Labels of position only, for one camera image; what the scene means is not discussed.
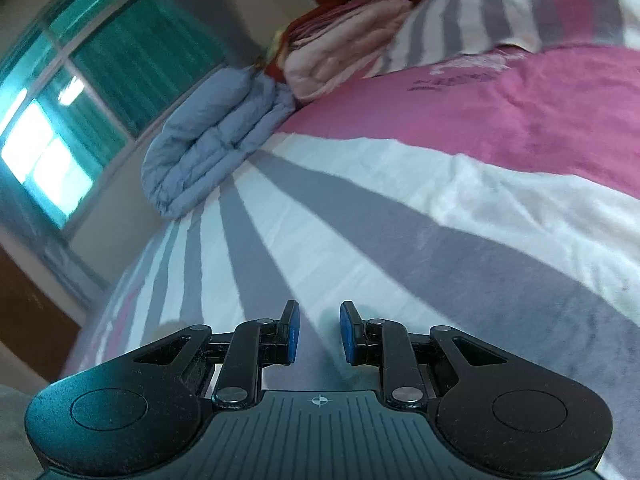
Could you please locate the folded pink blanket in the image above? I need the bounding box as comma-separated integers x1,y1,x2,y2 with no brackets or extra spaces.
282,0,417,104

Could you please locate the striped pillow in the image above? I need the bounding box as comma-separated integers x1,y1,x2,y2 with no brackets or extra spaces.
372,0,640,79

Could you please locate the colourful striped cloth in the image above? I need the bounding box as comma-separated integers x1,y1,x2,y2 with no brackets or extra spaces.
268,29,288,63

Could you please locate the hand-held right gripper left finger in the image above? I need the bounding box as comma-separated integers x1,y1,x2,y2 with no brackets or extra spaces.
132,300,301,411

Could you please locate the bed with striped sheet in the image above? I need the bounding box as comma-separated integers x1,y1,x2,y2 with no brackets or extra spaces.
60,45,640,480

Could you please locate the grey curtain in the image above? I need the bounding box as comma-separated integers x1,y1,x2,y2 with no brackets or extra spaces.
0,160,114,307
165,0,301,63

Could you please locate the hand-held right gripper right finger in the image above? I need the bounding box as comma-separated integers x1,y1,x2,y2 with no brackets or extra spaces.
340,301,508,410

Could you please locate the window with green glass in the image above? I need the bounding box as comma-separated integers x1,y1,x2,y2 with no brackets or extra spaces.
0,0,232,232

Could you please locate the brown wooden door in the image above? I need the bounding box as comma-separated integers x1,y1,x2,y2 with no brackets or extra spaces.
0,247,84,359

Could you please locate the folded blue quilt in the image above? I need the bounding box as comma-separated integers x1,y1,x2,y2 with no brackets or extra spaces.
141,67,297,219

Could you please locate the red folded cloth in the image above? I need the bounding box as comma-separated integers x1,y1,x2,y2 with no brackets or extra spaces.
265,2,351,82

